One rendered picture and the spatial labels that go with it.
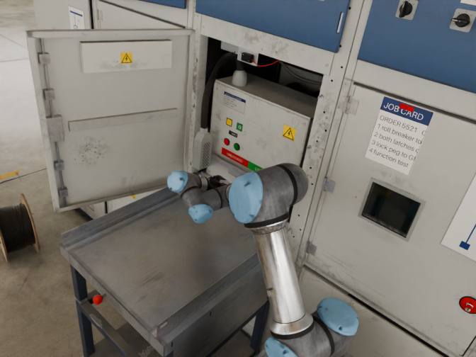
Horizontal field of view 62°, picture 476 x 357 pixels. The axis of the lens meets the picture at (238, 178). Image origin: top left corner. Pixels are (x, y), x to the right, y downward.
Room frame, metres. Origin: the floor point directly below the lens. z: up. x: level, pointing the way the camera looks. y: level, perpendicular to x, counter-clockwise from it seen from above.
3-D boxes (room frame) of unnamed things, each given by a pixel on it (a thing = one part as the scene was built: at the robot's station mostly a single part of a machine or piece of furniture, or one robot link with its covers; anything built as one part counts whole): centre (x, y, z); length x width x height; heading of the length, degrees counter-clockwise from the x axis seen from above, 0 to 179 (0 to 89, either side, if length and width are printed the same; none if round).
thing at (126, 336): (1.19, 0.20, 0.46); 0.64 x 0.58 x 0.66; 143
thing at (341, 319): (0.74, -0.32, 1.03); 0.13 x 0.12 x 0.14; 129
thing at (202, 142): (1.57, 0.17, 1.09); 0.08 x 0.05 x 0.17; 143
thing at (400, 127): (1.10, -0.45, 1.47); 0.15 x 0.01 x 0.21; 53
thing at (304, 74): (1.95, -0.38, 1.28); 0.58 x 0.02 x 0.19; 53
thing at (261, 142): (1.49, -0.03, 1.15); 0.48 x 0.01 x 0.48; 53
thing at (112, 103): (1.50, 0.51, 1.21); 0.63 x 0.07 x 0.74; 127
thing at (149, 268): (1.19, 0.20, 0.82); 0.68 x 0.62 x 0.06; 143
